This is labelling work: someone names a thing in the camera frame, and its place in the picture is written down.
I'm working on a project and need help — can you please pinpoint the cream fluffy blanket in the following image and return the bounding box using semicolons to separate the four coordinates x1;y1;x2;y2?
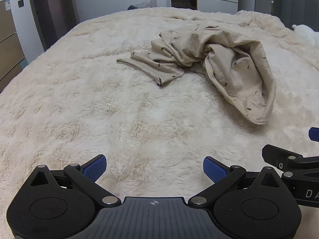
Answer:
0;6;319;239

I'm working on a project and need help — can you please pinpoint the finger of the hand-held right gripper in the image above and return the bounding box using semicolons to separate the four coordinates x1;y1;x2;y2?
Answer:
262;144;319;171
308;127;319;141

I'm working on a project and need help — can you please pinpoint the tall brown cardboard box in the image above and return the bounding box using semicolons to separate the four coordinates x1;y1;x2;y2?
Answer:
0;0;27;93

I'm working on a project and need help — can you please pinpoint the dark brown door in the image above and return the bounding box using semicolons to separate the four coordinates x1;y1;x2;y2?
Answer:
27;0;81;38

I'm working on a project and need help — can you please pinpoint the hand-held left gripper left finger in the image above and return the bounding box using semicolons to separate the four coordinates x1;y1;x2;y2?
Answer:
30;154;121;207

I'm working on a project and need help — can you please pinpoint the clear plastic bag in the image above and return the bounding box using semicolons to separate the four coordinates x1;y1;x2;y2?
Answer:
135;0;158;8

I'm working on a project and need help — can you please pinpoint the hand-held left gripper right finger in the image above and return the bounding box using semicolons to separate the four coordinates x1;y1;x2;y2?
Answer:
188;156;283;207

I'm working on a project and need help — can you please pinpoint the beige printed pajama shirt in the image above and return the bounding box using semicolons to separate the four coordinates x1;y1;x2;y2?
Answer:
117;25;277;125

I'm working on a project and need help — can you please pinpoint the white plush toy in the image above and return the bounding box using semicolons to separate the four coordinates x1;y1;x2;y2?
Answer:
291;24;319;47

